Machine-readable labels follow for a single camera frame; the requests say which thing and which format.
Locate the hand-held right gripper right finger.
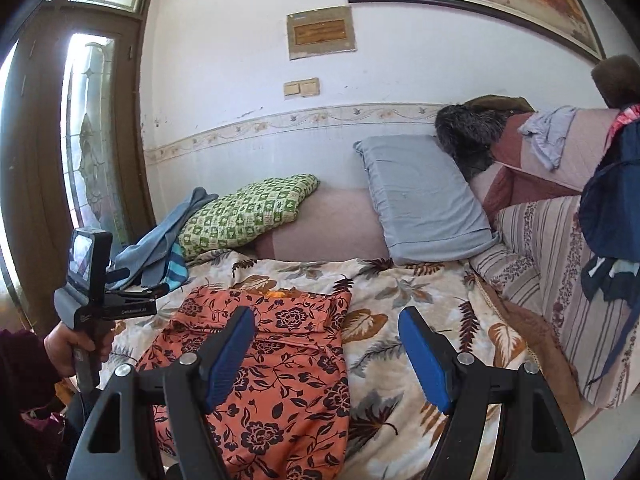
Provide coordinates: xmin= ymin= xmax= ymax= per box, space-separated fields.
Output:
xmin=397 ymin=305 xmax=587 ymax=480

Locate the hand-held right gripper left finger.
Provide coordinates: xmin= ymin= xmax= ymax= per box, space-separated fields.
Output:
xmin=67 ymin=305 xmax=258 ymax=480

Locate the orange floral garment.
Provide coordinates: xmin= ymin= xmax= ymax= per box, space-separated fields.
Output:
xmin=135 ymin=282 xmax=353 ymax=480

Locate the person's left forearm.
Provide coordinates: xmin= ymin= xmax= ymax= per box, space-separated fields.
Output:
xmin=0 ymin=329 xmax=66 ymax=411

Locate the person's left hand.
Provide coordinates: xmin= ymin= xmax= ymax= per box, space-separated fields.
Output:
xmin=44 ymin=320 xmax=101 ymax=378

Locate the teal striped cloth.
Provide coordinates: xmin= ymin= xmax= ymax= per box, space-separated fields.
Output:
xmin=162 ymin=242 xmax=190 ymax=292

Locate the blue-grey cloth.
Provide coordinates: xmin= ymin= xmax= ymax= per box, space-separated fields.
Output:
xmin=112 ymin=186 xmax=221 ymax=288

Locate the leaf print fleece blanket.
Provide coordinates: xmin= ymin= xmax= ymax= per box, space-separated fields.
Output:
xmin=97 ymin=247 xmax=538 ymax=480

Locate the green patterned pillow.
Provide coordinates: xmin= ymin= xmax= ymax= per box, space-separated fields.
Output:
xmin=177 ymin=174 xmax=321 ymax=261

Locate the wooden stained glass door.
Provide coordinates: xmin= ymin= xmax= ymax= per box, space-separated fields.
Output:
xmin=0 ymin=0 xmax=156 ymax=341

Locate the light blue pillow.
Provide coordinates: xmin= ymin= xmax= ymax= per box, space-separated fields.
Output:
xmin=353 ymin=135 xmax=501 ymax=266

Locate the pink quilted cushion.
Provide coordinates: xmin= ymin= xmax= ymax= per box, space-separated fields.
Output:
xmin=252 ymin=185 xmax=391 ymax=263

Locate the black furry cloth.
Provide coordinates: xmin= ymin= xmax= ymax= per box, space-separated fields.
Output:
xmin=434 ymin=104 xmax=511 ymax=181

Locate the navy blue garment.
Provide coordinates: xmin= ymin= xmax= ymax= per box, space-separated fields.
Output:
xmin=580 ymin=120 xmax=640 ymax=376

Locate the pink quilted sofa cover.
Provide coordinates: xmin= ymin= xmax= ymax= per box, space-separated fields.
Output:
xmin=467 ymin=107 xmax=626 ymax=221

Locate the pale blue shirt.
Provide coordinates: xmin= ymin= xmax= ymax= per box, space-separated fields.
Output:
xmin=517 ymin=106 xmax=578 ymax=171

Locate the olive brown garment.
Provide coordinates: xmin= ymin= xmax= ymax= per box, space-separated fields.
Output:
xmin=462 ymin=94 xmax=536 ymax=116

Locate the pink patterned cloth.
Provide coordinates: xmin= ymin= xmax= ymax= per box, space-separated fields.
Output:
xmin=605 ymin=102 xmax=640 ymax=136

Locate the brown fuzzy object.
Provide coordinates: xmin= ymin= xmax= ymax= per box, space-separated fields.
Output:
xmin=591 ymin=54 xmax=640 ymax=110

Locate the framed wall plaque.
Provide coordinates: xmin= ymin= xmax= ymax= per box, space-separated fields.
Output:
xmin=286 ymin=6 xmax=358 ymax=61

